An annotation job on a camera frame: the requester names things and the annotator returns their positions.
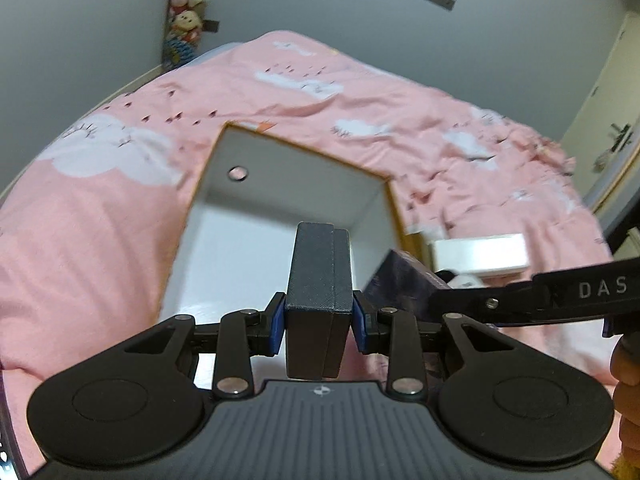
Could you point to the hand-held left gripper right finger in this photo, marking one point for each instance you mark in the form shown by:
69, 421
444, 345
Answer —
359, 325

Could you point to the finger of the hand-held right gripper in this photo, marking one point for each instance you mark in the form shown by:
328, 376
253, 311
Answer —
492, 302

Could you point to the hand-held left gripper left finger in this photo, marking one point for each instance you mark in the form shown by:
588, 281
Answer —
276, 324

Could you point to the white long box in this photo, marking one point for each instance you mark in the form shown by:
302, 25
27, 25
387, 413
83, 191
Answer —
480, 255

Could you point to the dark purple box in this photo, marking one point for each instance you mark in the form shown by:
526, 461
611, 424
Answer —
400, 280

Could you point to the dark grey box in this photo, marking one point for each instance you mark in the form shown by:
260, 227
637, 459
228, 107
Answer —
312, 270

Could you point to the white storage box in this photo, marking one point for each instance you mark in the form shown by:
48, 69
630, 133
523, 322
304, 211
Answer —
280, 185

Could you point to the person's right hand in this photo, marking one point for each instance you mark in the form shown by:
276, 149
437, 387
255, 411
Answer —
627, 395

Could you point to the cream door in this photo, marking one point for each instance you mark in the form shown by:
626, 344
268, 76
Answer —
600, 110

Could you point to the pink printed blanket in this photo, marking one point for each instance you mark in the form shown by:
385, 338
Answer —
75, 235

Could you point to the hanging column of plush toys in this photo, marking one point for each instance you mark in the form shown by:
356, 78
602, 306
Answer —
187, 15

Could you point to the small dark wall outlet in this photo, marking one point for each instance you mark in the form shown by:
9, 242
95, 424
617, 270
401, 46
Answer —
211, 25

